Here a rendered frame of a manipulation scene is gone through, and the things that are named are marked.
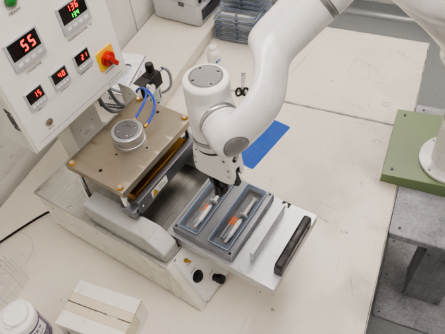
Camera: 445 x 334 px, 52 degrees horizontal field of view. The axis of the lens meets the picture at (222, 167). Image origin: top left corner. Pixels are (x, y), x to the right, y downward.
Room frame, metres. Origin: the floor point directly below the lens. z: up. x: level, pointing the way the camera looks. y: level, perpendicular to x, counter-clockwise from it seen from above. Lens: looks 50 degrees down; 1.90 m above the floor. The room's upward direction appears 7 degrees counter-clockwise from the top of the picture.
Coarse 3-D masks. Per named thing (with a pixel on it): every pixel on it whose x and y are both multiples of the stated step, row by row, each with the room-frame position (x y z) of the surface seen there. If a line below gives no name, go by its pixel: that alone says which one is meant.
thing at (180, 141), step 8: (176, 144) 0.79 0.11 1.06; (168, 152) 0.77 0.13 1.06; (160, 160) 0.75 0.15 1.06; (168, 160) 0.75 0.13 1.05; (152, 168) 0.72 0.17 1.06; (160, 168) 0.72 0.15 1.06; (144, 176) 0.70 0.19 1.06; (152, 176) 0.70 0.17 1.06; (144, 184) 0.68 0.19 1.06; (136, 192) 0.66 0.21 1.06
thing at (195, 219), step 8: (208, 192) 0.67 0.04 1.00; (200, 200) 0.65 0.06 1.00; (208, 200) 0.65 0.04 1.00; (216, 200) 0.64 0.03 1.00; (192, 208) 0.63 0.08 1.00; (200, 208) 0.63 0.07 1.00; (208, 208) 0.62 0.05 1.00; (184, 216) 0.61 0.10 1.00; (192, 216) 0.61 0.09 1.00; (200, 216) 0.60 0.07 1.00; (208, 216) 0.60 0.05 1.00; (184, 224) 0.59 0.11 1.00; (192, 224) 0.58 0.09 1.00; (200, 224) 0.58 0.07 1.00
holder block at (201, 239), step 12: (240, 192) 0.66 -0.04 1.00; (192, 204) 0.65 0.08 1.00; (228, 204) 0.63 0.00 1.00; (264, 204) 0.62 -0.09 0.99; (180, 216) 0.62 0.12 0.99; (216, 216) 0.60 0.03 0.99; (252, 216) 0.59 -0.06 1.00; (180, 228) 0.58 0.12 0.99; (204, 228) 0.58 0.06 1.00; (252, 228) 0.56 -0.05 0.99; (192, 240) 0.56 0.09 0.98; (204, 240) 0.54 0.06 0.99; (240, 240) 0.53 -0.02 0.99; (216, 252) 0.52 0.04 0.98; (228, 252) 0.50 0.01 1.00
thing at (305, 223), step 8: (304, 216) 0.56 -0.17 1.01; (304, 224) 0.54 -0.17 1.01; (296, 232) 0.52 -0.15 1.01; (304, 232) 0.53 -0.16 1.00; (296, 240) 0.50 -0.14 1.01; (288, 248) 0.49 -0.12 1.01; (280, 256) 0.47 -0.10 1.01; (288, 256) 0.47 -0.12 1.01; (280, 264) 0.45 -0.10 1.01; (280, 272) 0.44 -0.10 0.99
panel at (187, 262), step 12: (180, 252) 0.56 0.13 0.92; (192, 252) 0.57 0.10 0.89; (180, 264) 0.54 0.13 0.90; (192, 264) 0.55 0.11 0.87; (204, 264) 0.56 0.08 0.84; (216, 264) 0.58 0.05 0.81; (192, 276) 0.53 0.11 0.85; (204, 276) 0.54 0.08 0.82; (204, 288) 0.52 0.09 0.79; (216, 288) 0.53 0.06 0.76; (204, 300) 0.50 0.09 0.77
